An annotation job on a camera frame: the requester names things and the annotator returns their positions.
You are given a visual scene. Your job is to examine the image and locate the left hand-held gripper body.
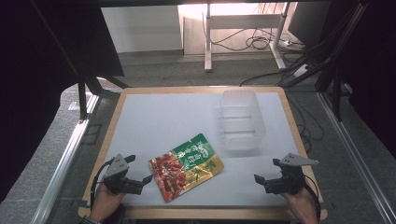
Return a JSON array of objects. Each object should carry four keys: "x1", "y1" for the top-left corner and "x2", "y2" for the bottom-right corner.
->
[{"x1": 102, "y1": 153, "x2": 145, "y2": 196}]

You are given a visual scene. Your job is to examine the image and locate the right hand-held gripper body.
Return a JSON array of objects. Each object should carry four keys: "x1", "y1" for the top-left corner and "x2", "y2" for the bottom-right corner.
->
[{"x1": 263, "y1": 152, "x2": 320, "y2": 196}]

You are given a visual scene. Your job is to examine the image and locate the red green yellow snack packet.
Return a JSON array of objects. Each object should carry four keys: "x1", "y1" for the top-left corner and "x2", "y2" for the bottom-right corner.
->
[{"x1": 148, "y1": 133, "x2": 225, "y2": 203}]

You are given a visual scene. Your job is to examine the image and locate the clear plastic container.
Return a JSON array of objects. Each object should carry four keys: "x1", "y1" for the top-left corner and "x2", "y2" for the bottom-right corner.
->
[{"x1": 219, "y1": 89, "x2": 267, "y2": 152}]

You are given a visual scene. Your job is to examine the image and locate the person's left hand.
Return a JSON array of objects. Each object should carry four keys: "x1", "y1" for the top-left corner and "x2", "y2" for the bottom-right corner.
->
[{"x1": 89, "y1": 184, "x2": 126, "y2": 224}]

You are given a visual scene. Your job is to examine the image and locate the person's right hand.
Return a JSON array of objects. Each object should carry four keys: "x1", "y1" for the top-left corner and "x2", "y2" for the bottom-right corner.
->
[{"x1": 281, "y1": 187, "x2": 319, "y2": 224}]

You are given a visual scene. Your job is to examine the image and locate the dark wristwatch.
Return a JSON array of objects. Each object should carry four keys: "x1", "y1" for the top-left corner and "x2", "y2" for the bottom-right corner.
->
[{"x1": 78, "y1": 215, "x2": 103, "y2": 224}]

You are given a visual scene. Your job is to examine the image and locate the black metal stand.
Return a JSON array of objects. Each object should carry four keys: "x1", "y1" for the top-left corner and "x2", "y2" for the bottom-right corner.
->
[
  {"x1": 281, "y1": 0, "x2": 370, "y2": 122},
  {"x1": 29, "y1": 0, "x2": 132, "y2": 123}
]

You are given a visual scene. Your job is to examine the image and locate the white power strip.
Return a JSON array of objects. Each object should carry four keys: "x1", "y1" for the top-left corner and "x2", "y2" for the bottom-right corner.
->
[{"x1": 292, "y1": 63, "x2": 312, "y2": 78}]

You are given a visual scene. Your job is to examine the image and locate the dark curtain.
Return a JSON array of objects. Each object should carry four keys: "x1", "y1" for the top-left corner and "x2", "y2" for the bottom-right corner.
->
[
  {"x1": 0, "y1": 0, "x2": 125, "y2": 203},
  {"x1": 320, "y1": 0, "x2": 396, "y2": 160}
]

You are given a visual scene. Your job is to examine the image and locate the white board panel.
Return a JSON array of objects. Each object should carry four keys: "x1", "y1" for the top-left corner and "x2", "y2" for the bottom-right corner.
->
[{"x1": 100, "y1": 5, "x2": 184, "y2": 54}]

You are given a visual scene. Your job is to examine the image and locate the dark monitor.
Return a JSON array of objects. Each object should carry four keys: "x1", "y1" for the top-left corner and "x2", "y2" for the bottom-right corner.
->
[{"x1": 287, "y1": 1, "x2": 332, "y2": 49}]

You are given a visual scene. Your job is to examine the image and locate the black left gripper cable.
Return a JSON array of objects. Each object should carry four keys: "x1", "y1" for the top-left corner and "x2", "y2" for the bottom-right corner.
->
[{"x1": 90, "y1": 157, "x2": 115, "y2": 210}]

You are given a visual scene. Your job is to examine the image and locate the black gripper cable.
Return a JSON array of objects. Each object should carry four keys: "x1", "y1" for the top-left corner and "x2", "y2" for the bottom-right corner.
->
[
  {"x1": 303, "y1": 174, "x2": 322, "y2": 224},
  {"x1": 90, "y1": 157, "x2": 115, "y2": 210}
]

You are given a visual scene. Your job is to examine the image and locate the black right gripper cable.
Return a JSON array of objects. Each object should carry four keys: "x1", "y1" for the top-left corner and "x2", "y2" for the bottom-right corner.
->
[{"x1": 303, "y1": 174, "x2": 322, "y2": 224}]

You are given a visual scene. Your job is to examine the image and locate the aluminium rail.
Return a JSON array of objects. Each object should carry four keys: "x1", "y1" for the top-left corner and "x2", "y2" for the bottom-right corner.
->
[
  {"x1": 29, "y1": 92, "x2": 101, "y2": 224},
  {"x1": 316, "y1": 91, "x2": 396, "y2": 224}
]

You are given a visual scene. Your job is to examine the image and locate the black floor cables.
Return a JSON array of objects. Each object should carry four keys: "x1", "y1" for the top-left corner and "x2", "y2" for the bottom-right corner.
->
[{"x1": 202, "y1": 3, "x2": 326, "y2": 153}]

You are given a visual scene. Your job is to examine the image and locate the white desk frame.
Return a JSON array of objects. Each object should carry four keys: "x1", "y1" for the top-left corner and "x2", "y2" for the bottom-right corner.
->
[{"x1": 202, "y1": 2, "x2": 292, "y2": 73}]

